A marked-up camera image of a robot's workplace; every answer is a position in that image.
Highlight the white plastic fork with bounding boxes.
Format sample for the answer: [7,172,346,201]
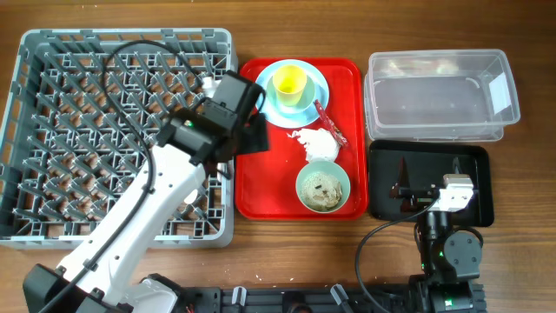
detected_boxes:
[202,77,221,97]

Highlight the white napkin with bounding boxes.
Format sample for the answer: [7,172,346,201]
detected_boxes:
[288,128,340,163]

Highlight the red snack wrapper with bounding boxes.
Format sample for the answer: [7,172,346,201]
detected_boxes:
[313,99,348,148]

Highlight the rice food waste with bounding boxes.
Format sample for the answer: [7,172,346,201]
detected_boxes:
[301,171,343,212]

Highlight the white plastic spoon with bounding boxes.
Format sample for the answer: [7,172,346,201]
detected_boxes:
[183,190,198,204]

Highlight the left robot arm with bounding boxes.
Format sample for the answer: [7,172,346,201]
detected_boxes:
[23,97,267,312]

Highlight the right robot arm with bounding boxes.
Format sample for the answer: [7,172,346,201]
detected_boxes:
[390,160,485,312]

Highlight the grey dishwasher rack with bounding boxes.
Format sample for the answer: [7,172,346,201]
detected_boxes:
[1,28,238,250]

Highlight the black tray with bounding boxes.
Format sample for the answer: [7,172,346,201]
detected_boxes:
[367,140,494,227]

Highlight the light blue plate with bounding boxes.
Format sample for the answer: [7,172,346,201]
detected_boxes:
[255,59,329,129]

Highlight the red plastic tray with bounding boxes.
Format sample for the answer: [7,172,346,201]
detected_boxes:
[235,57,369,221]

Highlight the yellow plastic cup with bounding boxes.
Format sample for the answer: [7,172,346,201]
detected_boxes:
[272,64,308,106]

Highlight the light green saucer bowl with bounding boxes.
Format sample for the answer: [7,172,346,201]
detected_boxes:
[265,77,315,115]

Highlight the clear plastic bin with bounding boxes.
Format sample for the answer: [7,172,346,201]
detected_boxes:
[363,49,521,142]

